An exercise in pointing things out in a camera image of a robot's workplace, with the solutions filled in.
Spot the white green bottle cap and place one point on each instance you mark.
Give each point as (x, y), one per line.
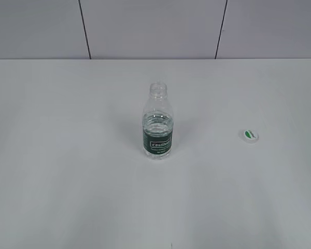
(249, 136)

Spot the clear Cestbon water bottle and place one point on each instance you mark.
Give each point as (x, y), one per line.
(157, 122)

